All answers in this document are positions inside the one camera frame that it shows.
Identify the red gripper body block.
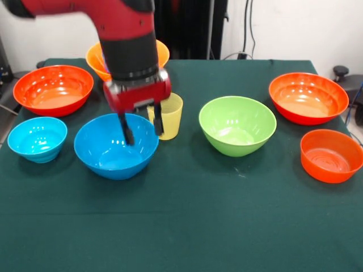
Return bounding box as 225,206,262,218
102,69,173,114

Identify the large red plastic bowl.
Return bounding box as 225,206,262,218
12,64,95,117
268,72,350,126

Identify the large orange plastic bowl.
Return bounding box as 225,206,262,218
85,39,170,83

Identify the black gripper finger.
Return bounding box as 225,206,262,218
117,111,136,147
152,101,166,137

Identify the green plastic bowl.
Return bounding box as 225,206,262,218
198,95,277,158

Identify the small orange-red plastic bowl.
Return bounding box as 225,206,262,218
299,129,363,184

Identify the dark green tablecloth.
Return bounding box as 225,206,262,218
0,58,363,272

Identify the yellow plastic cup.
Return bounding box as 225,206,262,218
146,92,184,141

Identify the black wall cable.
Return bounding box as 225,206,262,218
242,0,258,57

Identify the small cyan plastic bowl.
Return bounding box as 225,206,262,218
7,116,68,164

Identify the large blue plastic bowl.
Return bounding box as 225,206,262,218
73,112,160,181

